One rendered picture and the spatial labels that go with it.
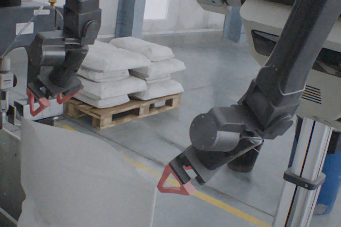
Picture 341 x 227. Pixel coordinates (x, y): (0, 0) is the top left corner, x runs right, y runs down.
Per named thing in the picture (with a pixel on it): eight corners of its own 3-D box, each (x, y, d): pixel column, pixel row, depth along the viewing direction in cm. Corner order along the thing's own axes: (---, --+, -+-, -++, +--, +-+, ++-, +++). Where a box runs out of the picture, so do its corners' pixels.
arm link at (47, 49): (102, 22, 94) (81, 8, 98) (56, 19, 85) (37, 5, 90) (87, 73, 98) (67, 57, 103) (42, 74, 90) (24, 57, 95)
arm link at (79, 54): (95, 49, 98) (84, 33, 100) (69, 49, 93) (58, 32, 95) (82, 73, 101) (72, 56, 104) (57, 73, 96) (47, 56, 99)
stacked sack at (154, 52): (177, 61, 472) (178, 47, 467) (149, 65, 439) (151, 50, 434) (130, 47, 510) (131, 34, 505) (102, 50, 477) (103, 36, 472)
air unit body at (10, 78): (16, 115, 114) (17, 57, 109) (0, 119, 110) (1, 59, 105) (7, 111, 117) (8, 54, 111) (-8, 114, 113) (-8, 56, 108)
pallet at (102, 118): (179, 106, 489) (181, 94, 484) (101, 130, 396) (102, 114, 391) (124, 86, 533) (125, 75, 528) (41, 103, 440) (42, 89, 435)
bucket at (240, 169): (264, 168, 366) (270, 138, 357) (246, 178, 343) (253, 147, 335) (234, 155, 383) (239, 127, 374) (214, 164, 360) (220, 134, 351)
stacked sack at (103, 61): (154, 69, 427) (155, 54, 423) (102, 76, 377) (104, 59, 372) (122, 58, 451) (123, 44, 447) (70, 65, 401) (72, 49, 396)
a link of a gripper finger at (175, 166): (140, 179, 81) (175, 158, 76) (161, 163, 87) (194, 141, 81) (163, 210, 81) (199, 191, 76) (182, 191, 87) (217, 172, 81)
